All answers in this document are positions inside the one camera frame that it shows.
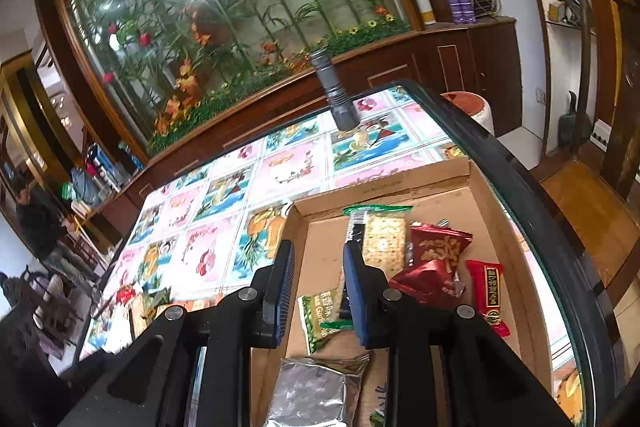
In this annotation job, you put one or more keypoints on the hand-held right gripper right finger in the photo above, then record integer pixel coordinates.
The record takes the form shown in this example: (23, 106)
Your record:
(356, 307)

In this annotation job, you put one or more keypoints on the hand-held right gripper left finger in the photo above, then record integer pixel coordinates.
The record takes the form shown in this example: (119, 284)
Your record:
(280, 302)

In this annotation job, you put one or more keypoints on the green snack packet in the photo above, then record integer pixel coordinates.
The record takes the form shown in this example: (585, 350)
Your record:
(320, 317)

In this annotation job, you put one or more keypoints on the shallow cardboard box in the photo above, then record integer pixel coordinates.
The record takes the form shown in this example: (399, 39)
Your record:
(325, 247)

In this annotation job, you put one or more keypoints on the dark red snack packet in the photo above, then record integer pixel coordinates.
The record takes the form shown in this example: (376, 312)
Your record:
(425, 284)

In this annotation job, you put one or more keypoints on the green-ended cracker packet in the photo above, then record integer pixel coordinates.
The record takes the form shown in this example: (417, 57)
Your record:
(385, 237)

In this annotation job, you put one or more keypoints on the silver foil packet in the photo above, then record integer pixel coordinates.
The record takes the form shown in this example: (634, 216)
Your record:
(310, 392)

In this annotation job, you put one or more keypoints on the red gold-print snack packet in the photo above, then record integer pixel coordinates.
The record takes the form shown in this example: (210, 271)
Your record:
(442, 247)

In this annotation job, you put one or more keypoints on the red candy packet black label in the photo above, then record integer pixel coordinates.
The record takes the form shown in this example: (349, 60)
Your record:
(487, 294)

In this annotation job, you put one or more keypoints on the green snack wrapper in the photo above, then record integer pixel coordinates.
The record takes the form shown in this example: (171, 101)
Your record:
(155, 302)

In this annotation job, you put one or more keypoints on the red white snack packet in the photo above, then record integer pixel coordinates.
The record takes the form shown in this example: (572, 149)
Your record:
(126, 295)

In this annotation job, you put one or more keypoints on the black-rimmed dining table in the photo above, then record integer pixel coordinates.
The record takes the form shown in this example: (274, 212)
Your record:
(530, 187)

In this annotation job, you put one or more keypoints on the grey flashlight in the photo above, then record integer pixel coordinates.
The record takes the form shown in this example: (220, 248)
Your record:
(335, 92)

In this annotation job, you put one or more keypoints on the blue white carton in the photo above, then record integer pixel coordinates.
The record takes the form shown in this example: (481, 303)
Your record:
(102, 159)

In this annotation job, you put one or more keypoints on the pale blue plastic bag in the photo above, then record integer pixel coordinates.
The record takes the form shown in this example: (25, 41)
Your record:
(82, 187)

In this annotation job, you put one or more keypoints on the red-topped white stool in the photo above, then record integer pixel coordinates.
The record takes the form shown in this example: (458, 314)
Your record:
(467, 102)

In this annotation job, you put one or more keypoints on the green plastic bag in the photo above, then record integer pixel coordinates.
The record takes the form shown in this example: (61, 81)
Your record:
(65, 192)

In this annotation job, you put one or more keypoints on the dark wooden armchair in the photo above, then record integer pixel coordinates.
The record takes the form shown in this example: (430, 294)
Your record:
(35, 307)

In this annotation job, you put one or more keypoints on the wooden chair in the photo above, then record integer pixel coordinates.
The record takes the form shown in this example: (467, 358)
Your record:
(585, 202)

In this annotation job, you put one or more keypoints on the dark wooden cabinet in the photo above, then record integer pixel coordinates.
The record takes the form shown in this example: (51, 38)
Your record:
(450, 57)

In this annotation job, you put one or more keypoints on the dark green floor ornament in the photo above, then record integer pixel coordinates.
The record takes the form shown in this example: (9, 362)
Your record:
(570, 127)

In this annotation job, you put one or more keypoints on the glass-fronted artificial flower display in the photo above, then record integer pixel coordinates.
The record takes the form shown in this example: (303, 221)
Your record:
(225, 7)

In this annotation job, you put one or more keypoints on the white wall socket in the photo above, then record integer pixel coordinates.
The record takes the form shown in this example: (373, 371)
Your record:
(540, 95)

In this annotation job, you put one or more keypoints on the small wall shelf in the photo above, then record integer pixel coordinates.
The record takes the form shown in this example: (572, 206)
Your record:
(562, 14)

